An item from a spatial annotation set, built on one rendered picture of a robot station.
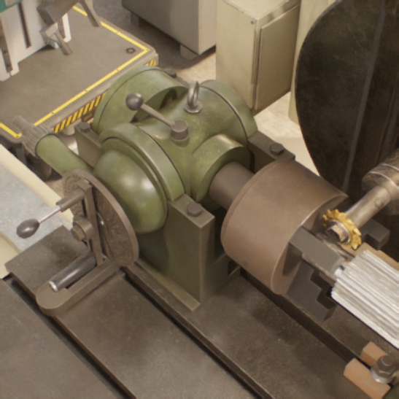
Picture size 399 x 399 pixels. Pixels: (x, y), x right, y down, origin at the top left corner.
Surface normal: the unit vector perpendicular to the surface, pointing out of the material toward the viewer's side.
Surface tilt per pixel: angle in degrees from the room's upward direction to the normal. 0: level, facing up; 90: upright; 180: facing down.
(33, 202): 0
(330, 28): 90
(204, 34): 90
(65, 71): 0
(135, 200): 59
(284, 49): 90
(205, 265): 90
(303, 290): 65
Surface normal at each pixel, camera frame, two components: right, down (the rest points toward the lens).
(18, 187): 0.00, -0.65
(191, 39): -0.72, 0.53
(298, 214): -0.26, -0.43
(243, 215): -0.55, 0.00
